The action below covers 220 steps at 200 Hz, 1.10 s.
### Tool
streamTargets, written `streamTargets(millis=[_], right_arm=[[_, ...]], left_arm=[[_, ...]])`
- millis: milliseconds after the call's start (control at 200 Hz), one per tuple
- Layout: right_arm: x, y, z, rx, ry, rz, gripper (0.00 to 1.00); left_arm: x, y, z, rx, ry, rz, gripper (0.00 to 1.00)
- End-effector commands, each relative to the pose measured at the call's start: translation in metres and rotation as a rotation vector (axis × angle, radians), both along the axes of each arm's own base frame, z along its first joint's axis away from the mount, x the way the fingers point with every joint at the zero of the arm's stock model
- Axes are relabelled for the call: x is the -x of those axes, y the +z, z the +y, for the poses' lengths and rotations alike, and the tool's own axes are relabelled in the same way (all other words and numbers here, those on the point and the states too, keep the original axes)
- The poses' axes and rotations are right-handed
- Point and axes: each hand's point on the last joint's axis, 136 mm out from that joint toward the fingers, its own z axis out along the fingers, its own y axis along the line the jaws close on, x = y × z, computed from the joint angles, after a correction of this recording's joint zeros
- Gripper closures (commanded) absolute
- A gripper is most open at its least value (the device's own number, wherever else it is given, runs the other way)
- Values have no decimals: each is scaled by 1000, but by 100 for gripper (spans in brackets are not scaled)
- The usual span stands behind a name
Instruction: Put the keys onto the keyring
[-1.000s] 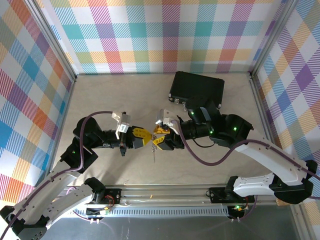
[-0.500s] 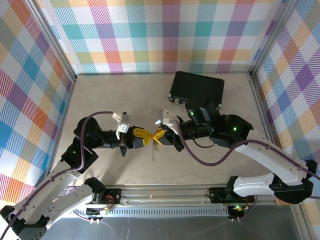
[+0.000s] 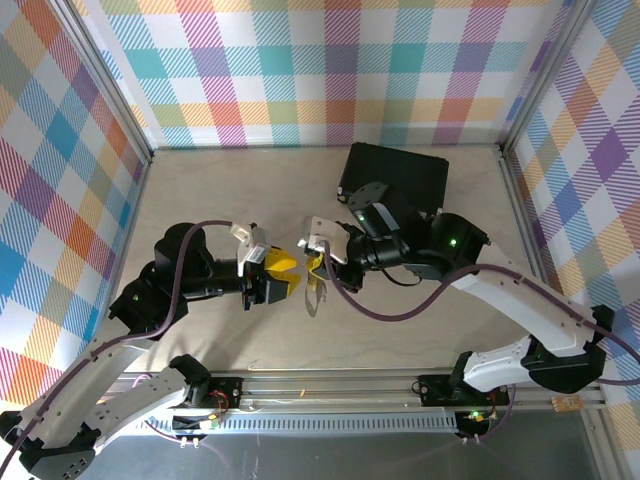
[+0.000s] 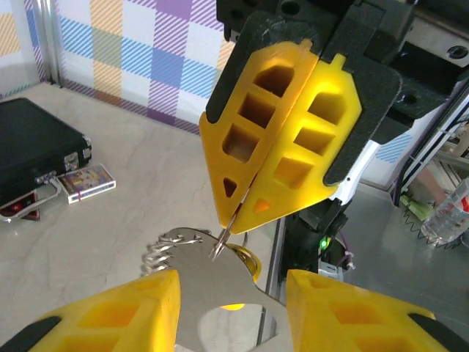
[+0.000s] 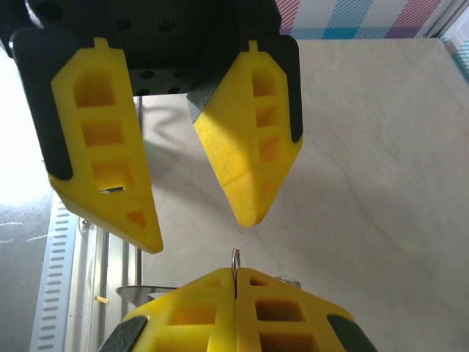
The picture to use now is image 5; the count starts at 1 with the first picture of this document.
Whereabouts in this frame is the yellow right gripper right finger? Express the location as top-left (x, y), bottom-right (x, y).
top-left (235, 266), bottom-right (379, 352)

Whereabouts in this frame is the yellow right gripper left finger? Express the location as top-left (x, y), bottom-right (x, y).
top-left (97, 266), bottom-right (238, 352)

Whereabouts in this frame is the silver split key ring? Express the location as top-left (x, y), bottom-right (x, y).
top-left (230, 248), bottom-right (243, 298)
top-left (277, 276), bottom-right (302, 290)

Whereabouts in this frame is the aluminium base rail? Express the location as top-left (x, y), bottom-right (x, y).
top-left (75, 216), bottom-right (144, 316)

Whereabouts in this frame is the slotted grey cable duct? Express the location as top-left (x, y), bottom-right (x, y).
top-left (31, 197), bottom-right (87, 352)

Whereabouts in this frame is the aluminium frame post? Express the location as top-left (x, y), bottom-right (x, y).
top-left (421, 0), bottom-right (469, 40)

